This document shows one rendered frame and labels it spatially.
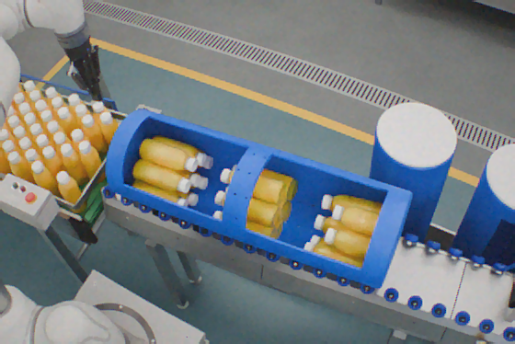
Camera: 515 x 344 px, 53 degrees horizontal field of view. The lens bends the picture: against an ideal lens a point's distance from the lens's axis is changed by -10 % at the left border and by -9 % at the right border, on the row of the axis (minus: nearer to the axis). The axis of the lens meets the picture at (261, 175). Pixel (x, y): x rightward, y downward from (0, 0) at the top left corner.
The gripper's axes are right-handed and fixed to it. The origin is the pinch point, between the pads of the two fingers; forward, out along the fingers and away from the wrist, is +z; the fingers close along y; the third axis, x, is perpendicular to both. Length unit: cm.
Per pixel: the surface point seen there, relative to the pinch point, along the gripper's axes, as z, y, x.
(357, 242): 24, 5, 82
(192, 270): 121, -6, 7
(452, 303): 44, 4, 114
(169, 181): 24.5, 6.0, 24.2
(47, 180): 34.6, 16.7, -22.5
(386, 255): 18, 9, 91
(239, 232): 26, 13, 50
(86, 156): 32.0, 4.0, -12.3
